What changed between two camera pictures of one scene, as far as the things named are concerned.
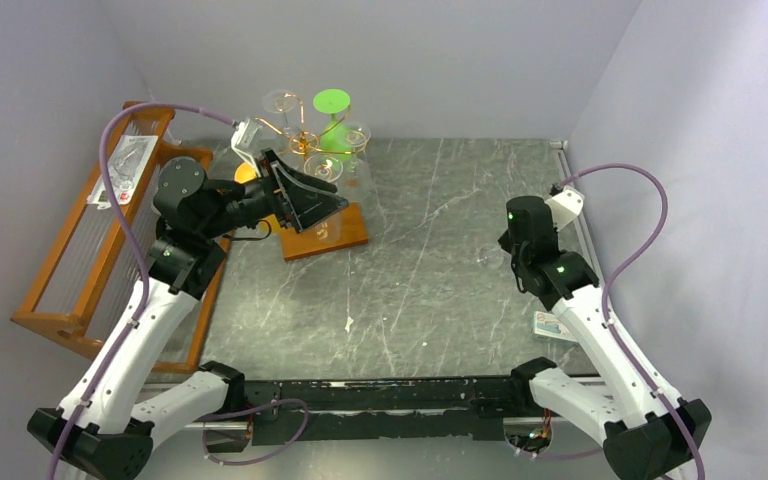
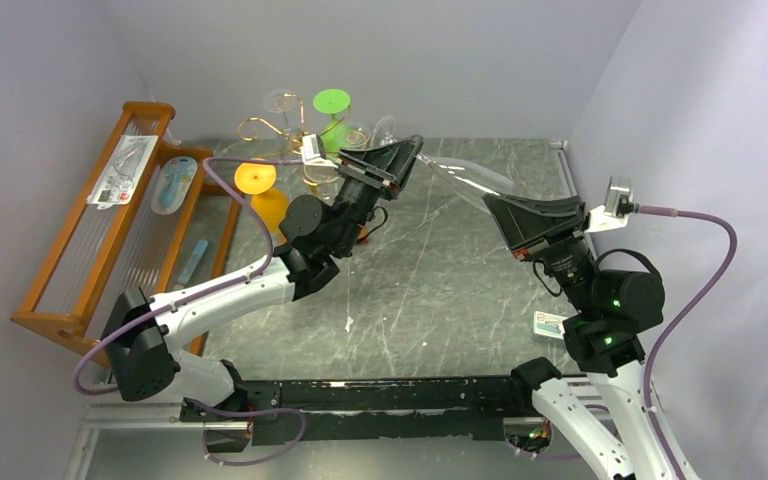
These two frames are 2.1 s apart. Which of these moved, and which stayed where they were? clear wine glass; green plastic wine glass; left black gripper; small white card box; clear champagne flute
Moved: left black gripper
Stayed: small white card box; green plastic wine glass; clear champagne flute; clear wine glass
